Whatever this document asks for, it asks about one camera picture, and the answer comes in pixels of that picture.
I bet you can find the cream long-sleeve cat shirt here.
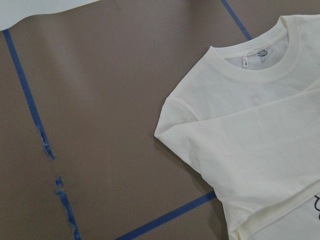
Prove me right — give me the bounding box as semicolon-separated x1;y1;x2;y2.
154;15;320;240

